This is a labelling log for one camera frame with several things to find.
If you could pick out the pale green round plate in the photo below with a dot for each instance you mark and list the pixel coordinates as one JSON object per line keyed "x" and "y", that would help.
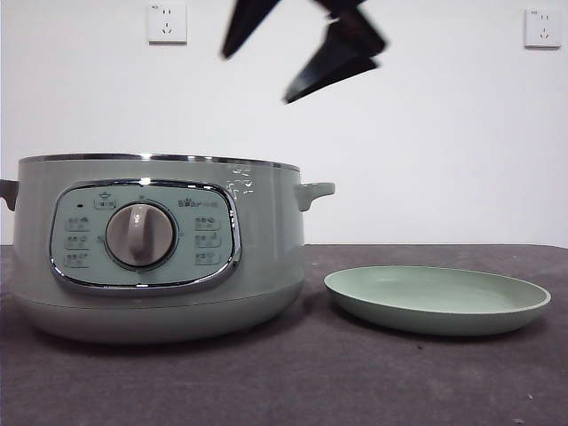
{"x": 437, "y": 293}

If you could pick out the grey round steamer dial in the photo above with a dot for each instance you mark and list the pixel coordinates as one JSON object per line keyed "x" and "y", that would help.
{"x": 140, "y": 235}

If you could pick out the white wall socket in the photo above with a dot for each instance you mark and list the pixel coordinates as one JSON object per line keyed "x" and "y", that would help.
{"x": 168, "y": 24}
{"x": 543, "y": 29}

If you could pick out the pale green electric steamer pot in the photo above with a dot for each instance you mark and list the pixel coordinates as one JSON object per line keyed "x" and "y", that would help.
{"x": 266, "y": 248}

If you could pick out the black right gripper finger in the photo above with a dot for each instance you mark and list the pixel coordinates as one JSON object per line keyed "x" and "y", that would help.
{"x": 248, "y": 24}
{"x": 337, "y": 66}

